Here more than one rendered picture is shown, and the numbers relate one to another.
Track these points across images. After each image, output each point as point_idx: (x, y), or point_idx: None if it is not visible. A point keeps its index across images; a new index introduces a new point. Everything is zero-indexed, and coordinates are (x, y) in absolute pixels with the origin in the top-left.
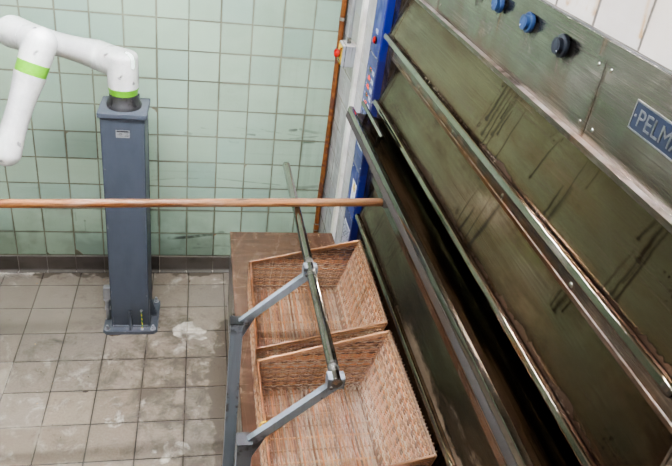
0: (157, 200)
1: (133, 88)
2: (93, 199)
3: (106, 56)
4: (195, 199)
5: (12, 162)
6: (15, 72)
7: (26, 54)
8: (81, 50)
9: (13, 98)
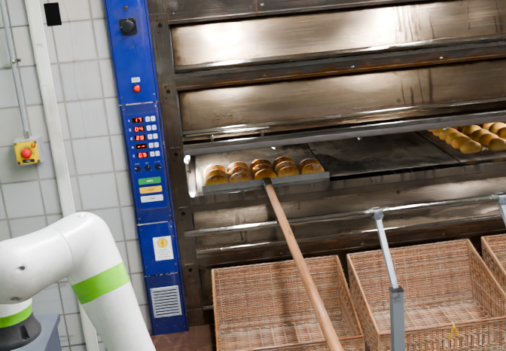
0: (306, 270)
1: None
2: (319, 304)
3: None
4: (297, 252)
5: None
6: (118, 293)
7: (114, 253)
8: None
9: (141, 331)
